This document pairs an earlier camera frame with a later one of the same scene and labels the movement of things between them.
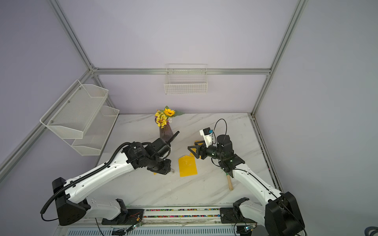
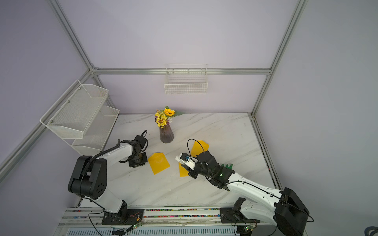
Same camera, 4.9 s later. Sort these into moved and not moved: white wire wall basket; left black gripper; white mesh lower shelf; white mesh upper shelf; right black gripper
Moved: right black gripper; left black gripper
Not moved: white mesh lower shelf; white wire wall basket; white mesh upper shelf
